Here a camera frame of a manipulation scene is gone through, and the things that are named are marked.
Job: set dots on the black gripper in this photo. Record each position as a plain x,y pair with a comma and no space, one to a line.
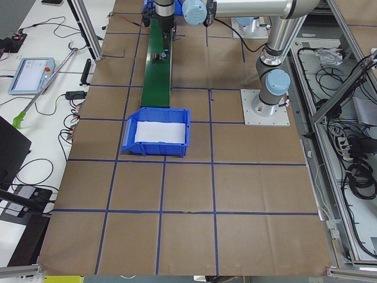
165,21

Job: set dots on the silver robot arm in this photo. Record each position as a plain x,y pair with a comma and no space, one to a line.
165,10
288,17

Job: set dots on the blue plastic bin right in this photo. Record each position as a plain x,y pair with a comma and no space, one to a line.
164,8

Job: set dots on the blue plastic bin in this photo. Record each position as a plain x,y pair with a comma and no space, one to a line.
165,115
164,8

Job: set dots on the green conveyor belt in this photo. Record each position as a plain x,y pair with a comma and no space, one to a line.
157,77

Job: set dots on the blue plastic bin left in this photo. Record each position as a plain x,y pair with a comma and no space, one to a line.
165,115

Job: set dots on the white foam pad left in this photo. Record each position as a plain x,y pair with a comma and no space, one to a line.
151,131

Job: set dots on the black power adapter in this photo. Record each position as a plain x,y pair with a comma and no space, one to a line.
75,95

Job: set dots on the teach pendant tablet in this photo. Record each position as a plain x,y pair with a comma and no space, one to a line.
31,75

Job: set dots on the reacher grabber tool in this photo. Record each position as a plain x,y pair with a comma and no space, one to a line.
19,118

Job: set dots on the aluminium frame post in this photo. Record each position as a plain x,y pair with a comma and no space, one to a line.
83,21

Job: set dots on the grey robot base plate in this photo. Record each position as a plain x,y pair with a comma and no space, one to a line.
256,113

